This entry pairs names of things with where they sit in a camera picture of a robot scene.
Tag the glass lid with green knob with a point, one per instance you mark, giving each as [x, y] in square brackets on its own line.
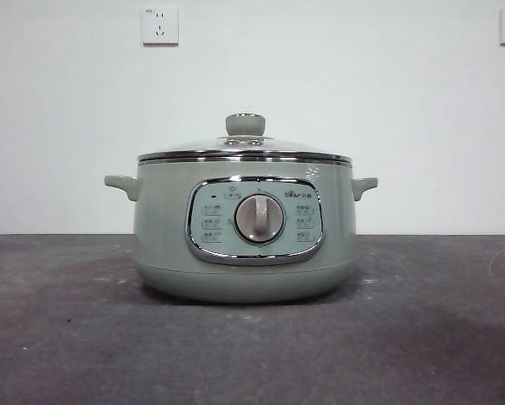
[245, 126]

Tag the pale green electric cooking pot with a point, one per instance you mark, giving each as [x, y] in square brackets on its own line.
[163, 236]

